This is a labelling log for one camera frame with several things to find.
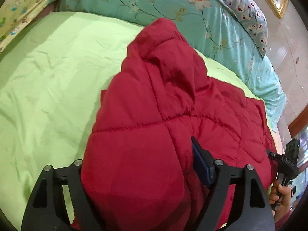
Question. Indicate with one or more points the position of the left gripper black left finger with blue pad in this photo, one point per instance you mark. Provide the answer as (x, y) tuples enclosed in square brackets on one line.
[(46, 208)]

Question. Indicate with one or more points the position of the grey cartoon print pillow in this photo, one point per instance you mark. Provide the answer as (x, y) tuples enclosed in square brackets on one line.
[(252, 19)]

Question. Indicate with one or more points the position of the person's right hand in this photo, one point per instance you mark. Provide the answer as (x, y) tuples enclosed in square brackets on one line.
[(282, 195)]

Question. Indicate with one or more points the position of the light green bed sheet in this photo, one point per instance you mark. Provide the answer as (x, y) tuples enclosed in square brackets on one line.
[(53, 75)]

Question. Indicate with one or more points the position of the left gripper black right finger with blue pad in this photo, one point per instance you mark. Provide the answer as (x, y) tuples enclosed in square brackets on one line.
[(250, 207)]

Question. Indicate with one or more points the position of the red quilted puffer jacket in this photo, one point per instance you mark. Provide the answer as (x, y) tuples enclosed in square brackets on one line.
[(138, 164)]

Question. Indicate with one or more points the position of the teal floral quilt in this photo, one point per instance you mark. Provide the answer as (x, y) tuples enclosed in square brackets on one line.
[(209, 27)]

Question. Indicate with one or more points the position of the yellow cartoon print blanket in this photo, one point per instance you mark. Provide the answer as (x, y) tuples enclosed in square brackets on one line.
[(16, 15)]

